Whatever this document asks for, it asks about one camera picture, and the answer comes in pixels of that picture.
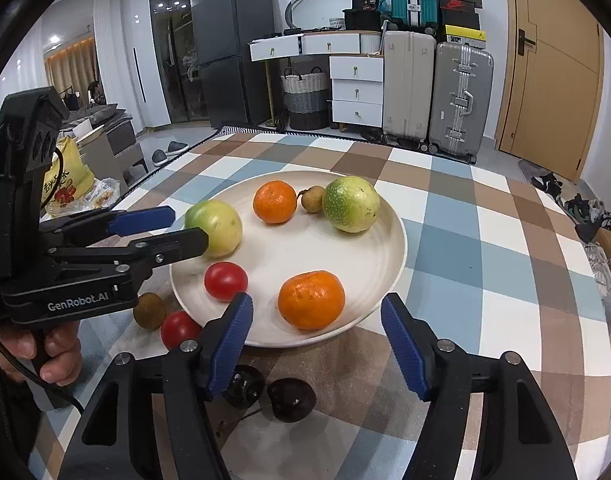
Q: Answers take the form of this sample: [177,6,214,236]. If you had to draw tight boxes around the black storage bin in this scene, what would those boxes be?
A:
[343,8,383,31]

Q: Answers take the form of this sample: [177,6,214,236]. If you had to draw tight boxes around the white desk with drawers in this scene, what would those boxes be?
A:
[248,30,386,133]

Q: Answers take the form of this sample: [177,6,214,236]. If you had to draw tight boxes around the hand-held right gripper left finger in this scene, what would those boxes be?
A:
[65,291,254,480]

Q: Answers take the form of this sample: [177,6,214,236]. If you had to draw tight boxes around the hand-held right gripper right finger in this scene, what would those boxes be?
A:
[380,292,579,480]

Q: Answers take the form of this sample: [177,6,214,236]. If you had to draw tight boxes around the yellow printed bag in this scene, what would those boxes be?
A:
[42,136,96,208]

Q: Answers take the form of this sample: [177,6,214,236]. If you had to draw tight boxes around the brown longan with stem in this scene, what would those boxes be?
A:
[298,185,327,214]

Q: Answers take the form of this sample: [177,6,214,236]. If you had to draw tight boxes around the clear plastic bag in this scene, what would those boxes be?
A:
[88,177,121,208]

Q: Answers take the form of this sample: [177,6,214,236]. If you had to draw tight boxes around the glass door wardrobe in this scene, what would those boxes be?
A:
[149,0,196,128]

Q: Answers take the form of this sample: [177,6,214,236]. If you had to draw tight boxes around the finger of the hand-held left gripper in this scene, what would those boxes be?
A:
[40,205,176,247]
[50,226,210,282]

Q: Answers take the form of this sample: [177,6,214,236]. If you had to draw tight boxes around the yellow black box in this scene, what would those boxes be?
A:
[444,25,487,50]

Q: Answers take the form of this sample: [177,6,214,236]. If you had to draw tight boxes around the dark grey fridge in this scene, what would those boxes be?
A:
[189,0,278,131]

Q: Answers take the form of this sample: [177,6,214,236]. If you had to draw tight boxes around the red cherry tomato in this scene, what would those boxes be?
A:
[160,310,203,352]
[204,261,249,302]

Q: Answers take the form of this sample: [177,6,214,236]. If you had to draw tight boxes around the grey white woven basket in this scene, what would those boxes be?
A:
[280,66,331,131]

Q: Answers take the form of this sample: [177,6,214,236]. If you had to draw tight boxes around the beige suitcase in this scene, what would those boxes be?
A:
[382,30,437,146]

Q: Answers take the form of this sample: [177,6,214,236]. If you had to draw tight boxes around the plain black shoe box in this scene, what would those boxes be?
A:
[438,10,481,28]

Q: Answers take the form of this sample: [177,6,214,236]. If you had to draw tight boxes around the wooden door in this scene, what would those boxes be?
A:
[494,0,606,183]

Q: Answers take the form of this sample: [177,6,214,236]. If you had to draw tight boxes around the pile of floor shoes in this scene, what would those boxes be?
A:
[530,171,611,246]

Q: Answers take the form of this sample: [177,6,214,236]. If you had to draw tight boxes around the smooth brown longan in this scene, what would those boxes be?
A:
[133,292,167,332]

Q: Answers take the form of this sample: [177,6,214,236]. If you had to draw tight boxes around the beige curtain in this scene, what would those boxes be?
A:
[44,37,98,111]

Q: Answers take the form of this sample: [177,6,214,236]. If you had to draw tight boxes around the orange mandarin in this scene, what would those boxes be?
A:
[278,270,347,331]
[252,180,298,225]

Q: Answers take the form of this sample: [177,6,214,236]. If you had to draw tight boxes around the dark red cherry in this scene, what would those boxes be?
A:
[222,364,266,408]
[266,377,317,423]

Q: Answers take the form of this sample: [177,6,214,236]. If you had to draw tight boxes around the silver suitcase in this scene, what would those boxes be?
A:
[428,41,495,158]

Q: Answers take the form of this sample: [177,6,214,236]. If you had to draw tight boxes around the person's left hand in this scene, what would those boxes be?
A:
[0,317,84,386]

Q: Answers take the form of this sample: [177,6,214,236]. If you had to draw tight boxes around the cream round plate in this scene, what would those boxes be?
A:
[169,170,409,349]

